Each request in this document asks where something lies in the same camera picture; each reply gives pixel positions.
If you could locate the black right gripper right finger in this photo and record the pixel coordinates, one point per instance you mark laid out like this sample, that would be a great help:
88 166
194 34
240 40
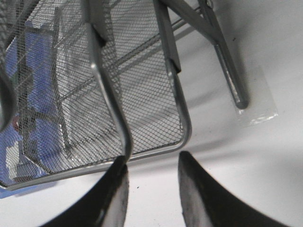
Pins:
206 203

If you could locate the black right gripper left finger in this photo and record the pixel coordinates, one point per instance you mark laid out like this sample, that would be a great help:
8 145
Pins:
104 205

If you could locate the silver mesh tray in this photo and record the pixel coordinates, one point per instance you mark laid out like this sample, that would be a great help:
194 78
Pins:
91 12
147 85

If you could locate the blue plastic tray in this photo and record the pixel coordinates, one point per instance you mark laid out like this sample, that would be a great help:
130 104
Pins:
36 122

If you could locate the white circuit breaker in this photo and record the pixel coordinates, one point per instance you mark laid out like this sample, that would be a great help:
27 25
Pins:
13 160

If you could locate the clear tape patch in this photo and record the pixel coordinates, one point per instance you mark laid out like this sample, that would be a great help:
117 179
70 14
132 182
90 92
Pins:
261 106

